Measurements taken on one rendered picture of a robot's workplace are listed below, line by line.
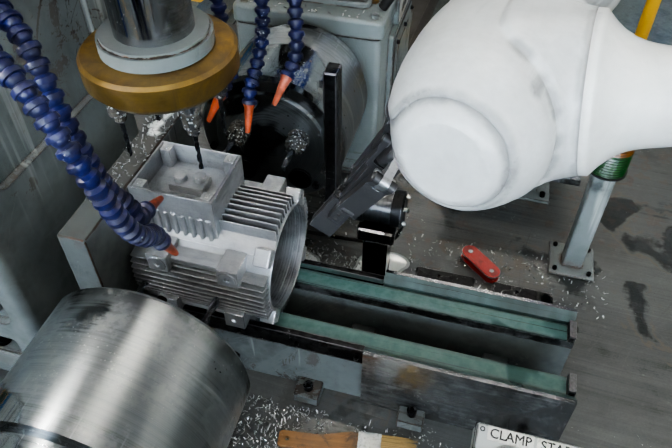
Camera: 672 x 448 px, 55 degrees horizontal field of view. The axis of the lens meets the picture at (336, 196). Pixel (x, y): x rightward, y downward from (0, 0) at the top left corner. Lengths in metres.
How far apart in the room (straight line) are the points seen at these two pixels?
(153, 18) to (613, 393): 0.86
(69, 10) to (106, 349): 0.48
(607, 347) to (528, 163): 0.84
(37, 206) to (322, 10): 0.59
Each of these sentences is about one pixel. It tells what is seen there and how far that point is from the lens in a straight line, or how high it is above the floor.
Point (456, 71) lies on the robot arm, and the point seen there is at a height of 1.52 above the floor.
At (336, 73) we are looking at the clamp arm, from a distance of 0.86.
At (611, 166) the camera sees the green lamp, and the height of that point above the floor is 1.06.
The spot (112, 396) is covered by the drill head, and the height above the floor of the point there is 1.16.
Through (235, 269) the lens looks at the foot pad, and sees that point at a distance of 0.84.
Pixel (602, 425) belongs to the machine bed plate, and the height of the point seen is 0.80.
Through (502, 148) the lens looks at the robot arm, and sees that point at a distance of 0.35.
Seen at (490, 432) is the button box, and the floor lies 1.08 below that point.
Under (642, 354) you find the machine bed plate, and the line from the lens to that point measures 1.19.
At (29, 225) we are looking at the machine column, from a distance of 0.94.
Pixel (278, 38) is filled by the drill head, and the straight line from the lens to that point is 1.11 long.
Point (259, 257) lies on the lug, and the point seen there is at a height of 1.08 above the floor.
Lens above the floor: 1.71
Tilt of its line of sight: 43 degrees down
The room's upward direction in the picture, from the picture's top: straight up
